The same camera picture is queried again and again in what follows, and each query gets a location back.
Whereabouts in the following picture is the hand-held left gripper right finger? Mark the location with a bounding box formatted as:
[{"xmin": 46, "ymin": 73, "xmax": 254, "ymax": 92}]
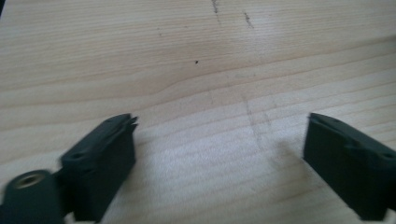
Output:
[{"xmin": 303, "ymin": 112, "xmax": 396, "ymax": 222}]

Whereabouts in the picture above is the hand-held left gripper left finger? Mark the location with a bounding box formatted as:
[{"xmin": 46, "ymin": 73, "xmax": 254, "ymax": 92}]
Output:
[{"xmin": 60, "ymin": 113, "xmax": 139, "ymax": 223}]

